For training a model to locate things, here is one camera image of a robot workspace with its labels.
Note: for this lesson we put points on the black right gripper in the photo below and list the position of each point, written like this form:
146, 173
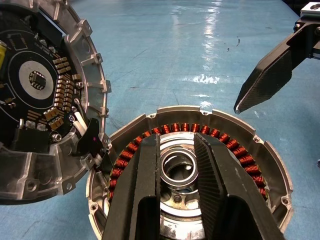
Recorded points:
316, 37

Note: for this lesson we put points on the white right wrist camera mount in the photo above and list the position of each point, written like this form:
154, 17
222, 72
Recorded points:
311, 11

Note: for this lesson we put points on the silver lid with circuit board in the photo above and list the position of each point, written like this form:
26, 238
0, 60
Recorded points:
37, 162

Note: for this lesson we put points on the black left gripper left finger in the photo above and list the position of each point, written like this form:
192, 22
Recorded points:
140, 180

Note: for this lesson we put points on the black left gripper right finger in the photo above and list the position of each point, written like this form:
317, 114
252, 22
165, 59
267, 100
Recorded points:
225, 190

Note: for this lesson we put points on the silver motor housing copper coils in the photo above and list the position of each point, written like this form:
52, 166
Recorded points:
275, 160

